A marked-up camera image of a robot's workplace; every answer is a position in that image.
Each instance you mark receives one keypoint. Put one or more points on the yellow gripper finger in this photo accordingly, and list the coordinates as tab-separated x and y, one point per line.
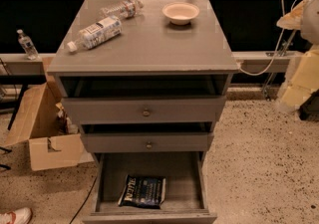
292	20
301	81

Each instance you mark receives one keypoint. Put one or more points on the blue chip bag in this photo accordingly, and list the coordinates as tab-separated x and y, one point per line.
143	192

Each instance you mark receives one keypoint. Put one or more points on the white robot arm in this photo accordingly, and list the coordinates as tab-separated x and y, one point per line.
310	25

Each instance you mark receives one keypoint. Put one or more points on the grey top drawer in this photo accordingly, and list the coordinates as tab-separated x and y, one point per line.
98	111

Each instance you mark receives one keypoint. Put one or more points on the grey open bottom drawer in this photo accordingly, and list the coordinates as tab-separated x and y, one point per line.
185	197

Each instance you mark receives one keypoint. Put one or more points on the grey drawer cabinet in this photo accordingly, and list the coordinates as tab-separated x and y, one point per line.
151	59

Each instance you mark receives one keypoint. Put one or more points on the grey middle drawer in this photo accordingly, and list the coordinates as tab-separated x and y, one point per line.
147	142

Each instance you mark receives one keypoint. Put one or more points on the white paper bowl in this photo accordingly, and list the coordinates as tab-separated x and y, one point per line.
180	13

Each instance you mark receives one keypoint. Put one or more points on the small clear water bottle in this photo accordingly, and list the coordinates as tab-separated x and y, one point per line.
123	10

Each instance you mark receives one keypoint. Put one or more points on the large white-label water bottle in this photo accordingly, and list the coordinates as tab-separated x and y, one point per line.
96	34

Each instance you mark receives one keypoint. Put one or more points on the upright water bottle on ledge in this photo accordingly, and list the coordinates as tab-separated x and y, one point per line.
27	45

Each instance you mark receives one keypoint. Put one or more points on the open cardboard box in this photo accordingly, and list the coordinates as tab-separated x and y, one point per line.
40	121

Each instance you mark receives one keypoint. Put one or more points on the white red sneaker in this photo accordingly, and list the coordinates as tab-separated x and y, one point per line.
20	216

